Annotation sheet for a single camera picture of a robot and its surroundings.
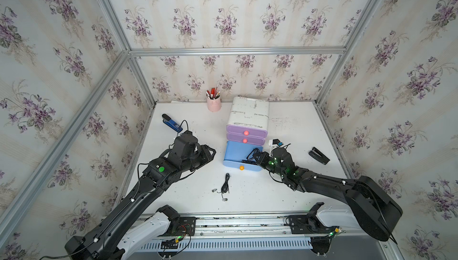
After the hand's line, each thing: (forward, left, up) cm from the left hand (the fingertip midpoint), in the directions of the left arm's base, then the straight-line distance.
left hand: (217, 154), depth 70 cm
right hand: (+6, -17, -13) cm, 22 cm away
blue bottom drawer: (+11, -9, -18) cm, 23 cm away
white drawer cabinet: (+23, -15, 0) cm, 27 cm away
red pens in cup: (+50, +5, -13) cm, 51 cm away
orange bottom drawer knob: (+2, -11, -19) cm, 22 cm away
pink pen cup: (+44, +4, -16) cm, 47 cm away
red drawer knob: (+13, -13, -4) cm, 19 cm away
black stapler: (+10, -53, -20) cm, 57 cm away
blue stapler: (+33, +30, -21) cm, 49 cm away
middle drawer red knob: (+14, -13, -11) cm, 22 cm away
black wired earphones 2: (-6, -3, -22) cm, 23 cm away
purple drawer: (+13, -16, -10) cm, 23 cm away
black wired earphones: (+5, -16, -14) cm, 22 cm away
